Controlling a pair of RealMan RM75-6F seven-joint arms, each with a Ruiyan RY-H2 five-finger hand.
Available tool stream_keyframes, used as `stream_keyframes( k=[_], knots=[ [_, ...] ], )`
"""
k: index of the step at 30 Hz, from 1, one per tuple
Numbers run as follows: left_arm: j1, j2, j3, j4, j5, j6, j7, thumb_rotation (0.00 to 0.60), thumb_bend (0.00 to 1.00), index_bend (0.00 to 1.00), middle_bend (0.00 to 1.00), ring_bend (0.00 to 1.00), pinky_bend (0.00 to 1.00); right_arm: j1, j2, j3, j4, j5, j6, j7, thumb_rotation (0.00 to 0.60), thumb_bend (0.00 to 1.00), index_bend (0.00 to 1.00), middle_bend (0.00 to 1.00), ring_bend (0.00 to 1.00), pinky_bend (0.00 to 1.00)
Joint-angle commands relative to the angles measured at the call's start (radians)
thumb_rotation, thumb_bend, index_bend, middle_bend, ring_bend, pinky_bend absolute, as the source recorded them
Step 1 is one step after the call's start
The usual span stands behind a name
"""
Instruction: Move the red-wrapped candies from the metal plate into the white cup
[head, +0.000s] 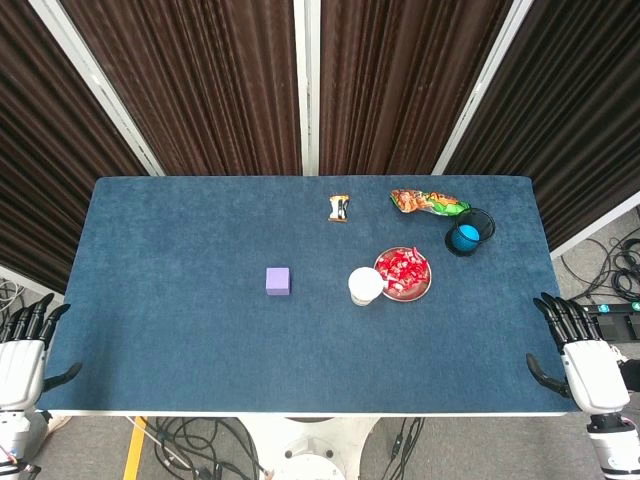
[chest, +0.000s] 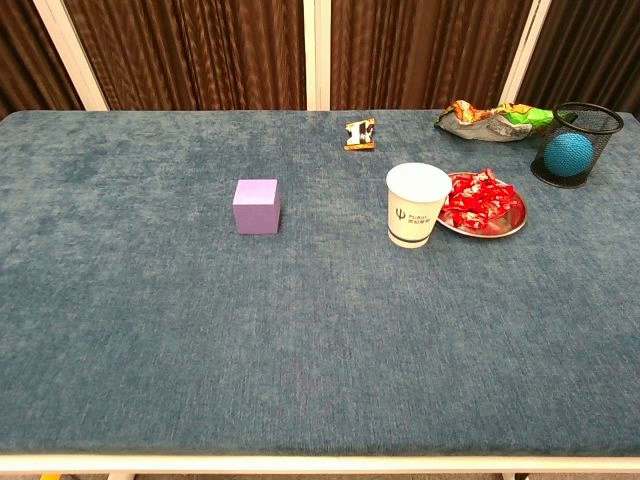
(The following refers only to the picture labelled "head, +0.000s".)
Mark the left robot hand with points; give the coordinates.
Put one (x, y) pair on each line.
(20, 370)

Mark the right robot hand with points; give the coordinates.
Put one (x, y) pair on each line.
(595, 375)

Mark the red candy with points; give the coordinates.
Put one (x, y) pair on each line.
(420, 267)
(386, 266)
(417, 253)
(404, 257)
(408, 276)
(391, 283)

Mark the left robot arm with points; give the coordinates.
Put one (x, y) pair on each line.
(15, 435)

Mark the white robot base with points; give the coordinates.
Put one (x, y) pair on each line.
(310, 450)

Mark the white paper cup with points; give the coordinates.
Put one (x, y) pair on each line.
(365, 285)

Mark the white black sneaker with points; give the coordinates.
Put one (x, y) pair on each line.
(620, 352)

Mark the black pedal board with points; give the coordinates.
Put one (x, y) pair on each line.
(617, 320)

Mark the yellow floor tape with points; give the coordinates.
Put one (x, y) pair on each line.
(135, 450)

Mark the blue tablecloth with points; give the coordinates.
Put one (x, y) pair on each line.
(200, 325)

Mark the black mesh pen holder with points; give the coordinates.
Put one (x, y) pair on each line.
(452, 245)

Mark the round steel plate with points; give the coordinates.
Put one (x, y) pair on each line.
(417, 293)

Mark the brown pleated partition panel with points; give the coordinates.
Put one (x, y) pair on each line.
(200, 75)
(50, 175)
(400, 75)
(575, 125)

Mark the orange green chips bag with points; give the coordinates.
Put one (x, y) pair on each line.
(425, 201)

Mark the purple foam cube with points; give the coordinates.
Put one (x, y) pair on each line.
(278, 281)

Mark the small orange black snack packet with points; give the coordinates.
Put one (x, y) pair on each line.
(338, 209)

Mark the white table frame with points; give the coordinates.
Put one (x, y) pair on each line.
(300, 414)

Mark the white partition post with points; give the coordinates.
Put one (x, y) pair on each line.
(97, 82)
(479, 87)
(306, 100)

